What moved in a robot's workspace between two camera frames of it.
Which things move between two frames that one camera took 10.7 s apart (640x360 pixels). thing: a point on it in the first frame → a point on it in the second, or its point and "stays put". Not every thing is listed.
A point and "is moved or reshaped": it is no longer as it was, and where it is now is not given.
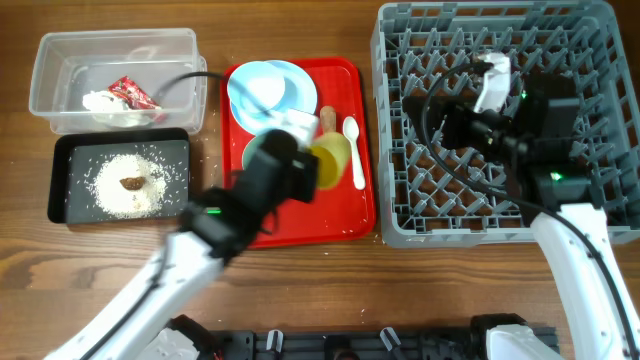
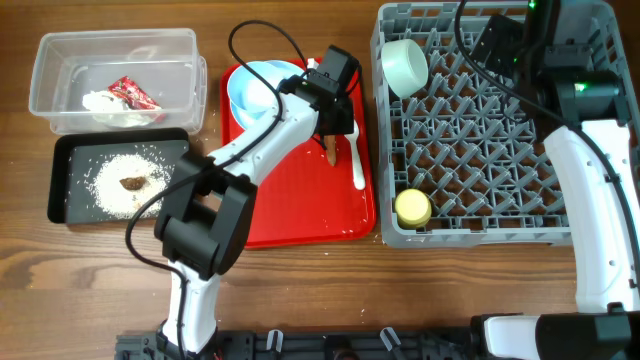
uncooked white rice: (103, 182) stays put
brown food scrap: (133, 183) stays put
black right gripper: (460, 111) → (508, 32)
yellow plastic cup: (333, 151) → (413, 208)
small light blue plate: (256, 87) stays put
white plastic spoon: (351, 129) stays put
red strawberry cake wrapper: (133, 95) stays put
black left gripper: (308, 193) → (345, 121)
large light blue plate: (262, 92) stays put
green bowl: (251, 148) is moved or reshaped
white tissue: (108, 109) stays put
